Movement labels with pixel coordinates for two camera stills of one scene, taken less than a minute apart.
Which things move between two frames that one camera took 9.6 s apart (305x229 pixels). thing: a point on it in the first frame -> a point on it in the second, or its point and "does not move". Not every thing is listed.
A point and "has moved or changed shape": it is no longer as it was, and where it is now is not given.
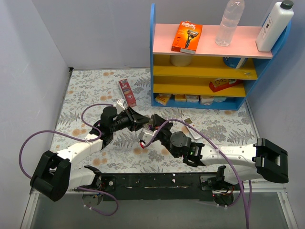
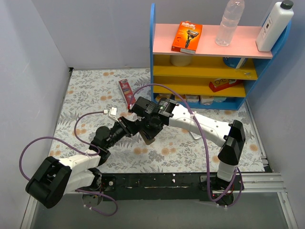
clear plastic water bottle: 233,12 does not move
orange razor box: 187,37 does not move
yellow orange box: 162,98 does not move
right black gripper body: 155,126 -> 148,130
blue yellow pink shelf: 216,77 does not move
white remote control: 151,120 has moved or changed shape
